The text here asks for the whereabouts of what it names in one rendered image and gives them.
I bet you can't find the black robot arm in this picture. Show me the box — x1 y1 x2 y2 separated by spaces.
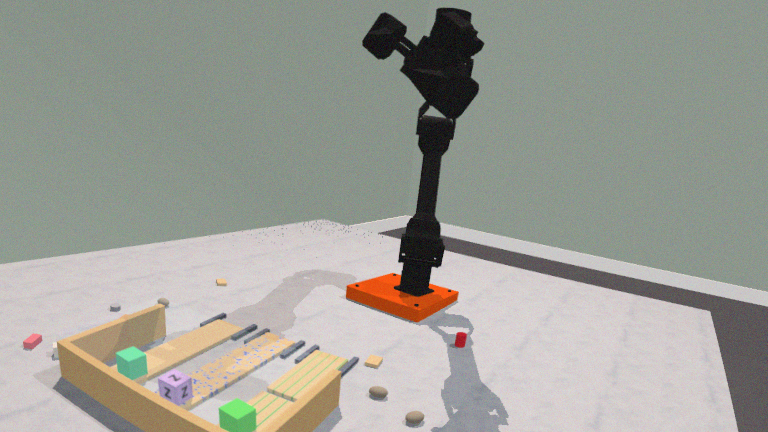
394 8 485 297

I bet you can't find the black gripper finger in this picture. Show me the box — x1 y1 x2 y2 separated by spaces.
407 64 465 111
364 18 402 60

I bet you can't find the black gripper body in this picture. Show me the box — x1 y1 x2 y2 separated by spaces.
368 13 479 119

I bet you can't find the small red cylinder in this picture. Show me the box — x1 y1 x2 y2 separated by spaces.
455 332 467 348

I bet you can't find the tan wooden frame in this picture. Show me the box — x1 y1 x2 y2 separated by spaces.
56 297 343 432

